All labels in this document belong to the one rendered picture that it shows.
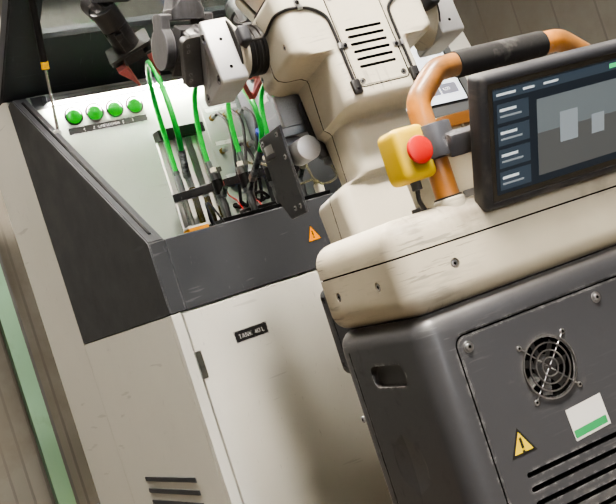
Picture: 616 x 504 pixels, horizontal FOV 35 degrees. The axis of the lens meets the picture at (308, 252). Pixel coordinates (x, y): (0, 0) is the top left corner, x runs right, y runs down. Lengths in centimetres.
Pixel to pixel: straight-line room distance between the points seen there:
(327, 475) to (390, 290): 106
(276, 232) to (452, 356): 107
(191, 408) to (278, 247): 41
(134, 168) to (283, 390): 85
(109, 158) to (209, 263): 66
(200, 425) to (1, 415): 237
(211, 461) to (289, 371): 26
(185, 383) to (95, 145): 84
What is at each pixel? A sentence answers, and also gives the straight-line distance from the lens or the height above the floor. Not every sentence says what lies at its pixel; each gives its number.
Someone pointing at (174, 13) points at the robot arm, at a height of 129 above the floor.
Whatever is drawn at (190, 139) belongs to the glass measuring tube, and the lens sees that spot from 276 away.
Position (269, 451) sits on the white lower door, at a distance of 215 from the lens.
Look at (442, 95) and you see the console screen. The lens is 298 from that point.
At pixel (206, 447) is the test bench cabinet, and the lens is 212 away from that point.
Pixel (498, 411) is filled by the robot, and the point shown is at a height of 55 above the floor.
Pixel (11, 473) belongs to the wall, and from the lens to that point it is 442.
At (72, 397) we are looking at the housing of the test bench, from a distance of 283.
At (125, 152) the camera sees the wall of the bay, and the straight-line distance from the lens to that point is 271.
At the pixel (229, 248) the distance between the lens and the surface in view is 215.
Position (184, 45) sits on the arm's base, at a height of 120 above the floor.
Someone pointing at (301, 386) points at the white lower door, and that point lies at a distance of 220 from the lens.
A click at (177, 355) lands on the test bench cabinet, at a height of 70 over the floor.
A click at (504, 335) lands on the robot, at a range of 125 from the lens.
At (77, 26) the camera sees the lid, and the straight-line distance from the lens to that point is 263.
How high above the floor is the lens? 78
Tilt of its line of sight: 1 degrees up
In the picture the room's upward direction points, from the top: 18 degrees counter-clockwise
